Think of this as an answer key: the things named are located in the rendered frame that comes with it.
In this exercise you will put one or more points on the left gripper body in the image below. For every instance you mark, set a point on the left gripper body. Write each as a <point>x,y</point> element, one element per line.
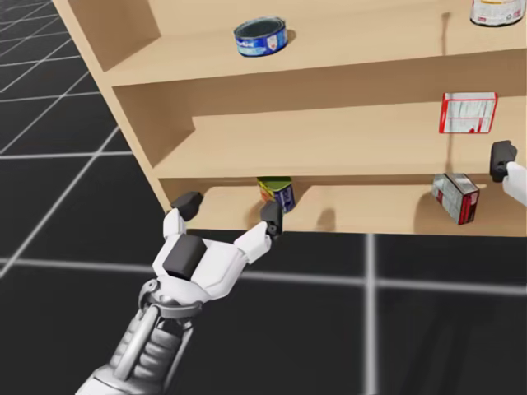
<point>197,267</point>

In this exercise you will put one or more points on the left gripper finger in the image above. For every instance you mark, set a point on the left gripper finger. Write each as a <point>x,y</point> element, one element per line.
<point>181,214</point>
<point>265,230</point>

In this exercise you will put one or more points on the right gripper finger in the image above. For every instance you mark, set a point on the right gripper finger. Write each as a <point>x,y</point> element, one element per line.
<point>505,164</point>

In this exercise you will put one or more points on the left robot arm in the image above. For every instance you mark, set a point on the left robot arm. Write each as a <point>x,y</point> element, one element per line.
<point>140,349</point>

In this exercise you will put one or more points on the green and blue rectangular can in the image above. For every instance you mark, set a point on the green and blue rectangular can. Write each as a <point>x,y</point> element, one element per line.
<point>280,189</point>

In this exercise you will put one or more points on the pale wooden shelf unit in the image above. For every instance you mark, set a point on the pale wooden shelf unit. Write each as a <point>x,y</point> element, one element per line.
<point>329,148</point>

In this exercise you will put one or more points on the red and white can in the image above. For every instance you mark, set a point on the red and white can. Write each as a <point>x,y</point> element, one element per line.
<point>494,12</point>

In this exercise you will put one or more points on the blue flat can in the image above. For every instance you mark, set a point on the blue flat can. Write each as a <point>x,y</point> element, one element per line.
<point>260,37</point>

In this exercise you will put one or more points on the red and grey carton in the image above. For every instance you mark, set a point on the red and grey carton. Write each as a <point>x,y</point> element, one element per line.
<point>455,197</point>

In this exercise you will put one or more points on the red and white carton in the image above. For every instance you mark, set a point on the red and white carton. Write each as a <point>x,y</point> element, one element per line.
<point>467,113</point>

